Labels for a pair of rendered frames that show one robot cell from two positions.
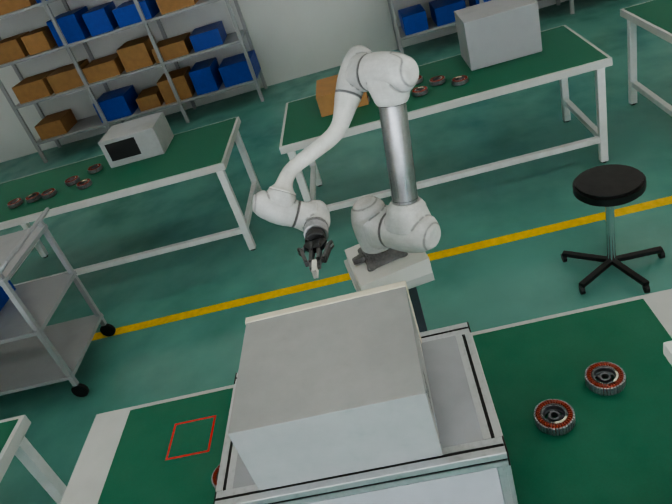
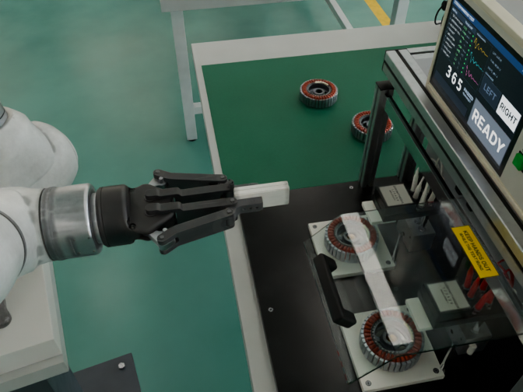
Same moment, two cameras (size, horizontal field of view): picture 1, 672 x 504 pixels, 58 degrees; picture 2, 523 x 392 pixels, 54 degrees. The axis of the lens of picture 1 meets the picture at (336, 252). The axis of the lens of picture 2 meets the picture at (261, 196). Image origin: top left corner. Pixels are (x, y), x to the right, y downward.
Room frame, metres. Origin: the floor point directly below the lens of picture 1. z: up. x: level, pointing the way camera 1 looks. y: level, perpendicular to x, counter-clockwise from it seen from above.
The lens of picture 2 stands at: (1.83, 0.52, 1.66)
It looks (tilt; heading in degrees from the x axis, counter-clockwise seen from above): 46 degrees down; 250
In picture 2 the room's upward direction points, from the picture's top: straight up
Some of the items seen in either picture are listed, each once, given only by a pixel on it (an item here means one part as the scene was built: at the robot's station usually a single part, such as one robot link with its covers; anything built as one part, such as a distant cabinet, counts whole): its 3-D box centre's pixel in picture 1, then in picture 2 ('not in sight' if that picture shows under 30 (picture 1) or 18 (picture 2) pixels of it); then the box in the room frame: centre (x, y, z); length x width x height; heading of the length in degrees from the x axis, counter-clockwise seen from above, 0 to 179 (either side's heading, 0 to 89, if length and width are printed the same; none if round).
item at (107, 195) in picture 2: (315, 243); (137, 212); (1.83, 0.06, 1.18); 0.09 x 0.08 x 0.07; 171
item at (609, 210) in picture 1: (614, 225); not in sight; (2.56, -1.43, 0.28); 0.54 x 0.49 x 0.56; 171
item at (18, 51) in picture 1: (13, 48); not in sight; (8.24, 2.94, 1.39); 0.40 x 0.36 x 0.22; 172
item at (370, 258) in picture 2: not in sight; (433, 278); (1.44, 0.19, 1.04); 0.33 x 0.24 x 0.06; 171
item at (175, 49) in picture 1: (173, 47); not in sight; (7.95, 1.09, 0.86); 0.42 x 0.40 x 0.17; 80
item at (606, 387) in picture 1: (605, 378); (318, 92); (1.23, -0.64, 0.77); 0.11 x 0.11 x 0.04
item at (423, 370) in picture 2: not in sight; (389, 346); (1.45, 0.16, 0.78); 0.15 x 0.15 x 0.01; 81
